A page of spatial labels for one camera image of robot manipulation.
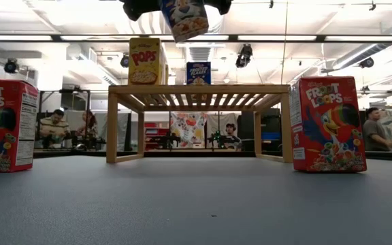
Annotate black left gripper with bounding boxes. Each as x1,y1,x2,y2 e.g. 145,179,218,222
119,0,233,22

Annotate blue Frosted Flakes cereal box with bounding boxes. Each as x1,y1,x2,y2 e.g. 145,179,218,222
159,0,210,44
186,61,212,86

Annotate yellow Pops cereal box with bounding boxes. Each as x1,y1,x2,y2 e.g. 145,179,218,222
128,37,169,86

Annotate red Froot Loops cereal box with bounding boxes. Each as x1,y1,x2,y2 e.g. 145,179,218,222
0,78,39,174
289,76,368,174

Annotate wooden slatted shelf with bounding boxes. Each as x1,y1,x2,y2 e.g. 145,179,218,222
105,84,294,164

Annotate red storage shelf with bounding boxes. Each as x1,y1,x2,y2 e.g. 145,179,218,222
144,122,170,150

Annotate floral patterned cloth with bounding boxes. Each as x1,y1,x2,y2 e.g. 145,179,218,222
169,112,208,149

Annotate white cloth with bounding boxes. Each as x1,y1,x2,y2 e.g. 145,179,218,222
206,113,240,137

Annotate person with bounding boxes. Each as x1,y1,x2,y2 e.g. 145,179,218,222
362,107,392,152
76,110,99,144
225,122,242,150
39,108,71,149

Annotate black cabinet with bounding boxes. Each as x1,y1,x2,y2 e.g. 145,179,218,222
238,108,282,152

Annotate blue-grey table mat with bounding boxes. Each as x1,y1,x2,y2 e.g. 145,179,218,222
0,155,392,245

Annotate long ceiling light rail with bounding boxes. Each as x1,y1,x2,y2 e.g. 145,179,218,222
0,33,392,44

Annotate black metal table frame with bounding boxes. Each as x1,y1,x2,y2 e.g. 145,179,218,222
32,149,392,161

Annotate silver ceiling duct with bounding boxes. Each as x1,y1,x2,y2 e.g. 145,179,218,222
325,13,392,71

